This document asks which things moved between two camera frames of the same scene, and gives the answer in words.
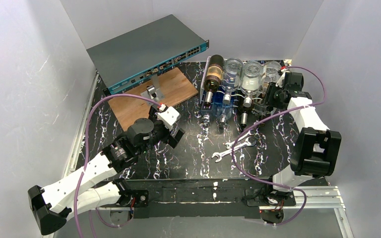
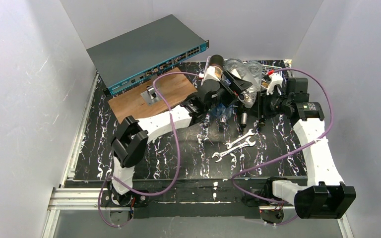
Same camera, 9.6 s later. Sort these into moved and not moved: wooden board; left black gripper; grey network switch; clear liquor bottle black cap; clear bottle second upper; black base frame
Moved: left black gripper; clear liquor bottle black cap
Not moved: grey network switch; wooden board; black base frame; clear bottle second upper
